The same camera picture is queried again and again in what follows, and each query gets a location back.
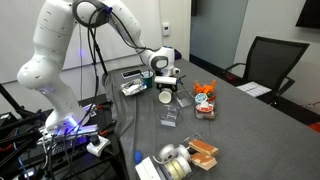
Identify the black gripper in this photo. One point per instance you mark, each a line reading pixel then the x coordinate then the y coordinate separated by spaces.
pixel 168 86

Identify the white paper cup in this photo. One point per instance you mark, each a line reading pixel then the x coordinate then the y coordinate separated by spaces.
pixel 165 96

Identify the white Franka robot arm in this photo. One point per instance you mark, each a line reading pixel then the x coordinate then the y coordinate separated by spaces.
pixel 50 33

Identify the green mug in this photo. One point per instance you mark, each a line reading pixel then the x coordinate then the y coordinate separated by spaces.
pixel 147 80

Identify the teal round item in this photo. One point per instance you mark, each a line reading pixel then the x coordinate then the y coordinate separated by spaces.
pixel 201 98

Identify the silver foil bag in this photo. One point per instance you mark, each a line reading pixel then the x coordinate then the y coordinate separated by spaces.
pixel 133 87

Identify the white framed tablet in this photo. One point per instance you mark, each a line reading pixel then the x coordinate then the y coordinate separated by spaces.
pixel 131 73

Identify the red and white item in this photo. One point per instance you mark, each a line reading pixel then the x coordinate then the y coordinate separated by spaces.
pixel 204 110

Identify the white tape roll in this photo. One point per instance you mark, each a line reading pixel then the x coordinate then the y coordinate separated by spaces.
pixel 166 152

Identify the orange snack bag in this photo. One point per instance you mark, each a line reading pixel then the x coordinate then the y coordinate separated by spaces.
pixel 203 147

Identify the small blue object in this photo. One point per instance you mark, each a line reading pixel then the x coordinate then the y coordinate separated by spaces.
pixel 138 157

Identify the yellowish tape roll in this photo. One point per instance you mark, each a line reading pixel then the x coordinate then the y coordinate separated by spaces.
pixel 178 168

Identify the pale rectangular box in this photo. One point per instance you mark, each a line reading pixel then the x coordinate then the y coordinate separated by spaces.
pixel 146 169

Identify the white paper sheet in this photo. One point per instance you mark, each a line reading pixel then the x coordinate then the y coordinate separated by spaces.
pixel 253 89

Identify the gray tablecloth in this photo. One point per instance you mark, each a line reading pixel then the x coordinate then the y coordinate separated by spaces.
pixel 250 133

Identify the black mesh office chair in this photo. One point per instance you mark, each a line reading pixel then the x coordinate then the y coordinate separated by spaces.
pixel 270 60

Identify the black robot cart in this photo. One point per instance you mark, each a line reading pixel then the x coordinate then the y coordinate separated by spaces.
pixel 20 133

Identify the white wall thermostat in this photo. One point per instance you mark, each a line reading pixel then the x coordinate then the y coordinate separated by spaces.
pixel 166 29

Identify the black wall television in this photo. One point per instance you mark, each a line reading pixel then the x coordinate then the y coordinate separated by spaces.
pixel 310 13

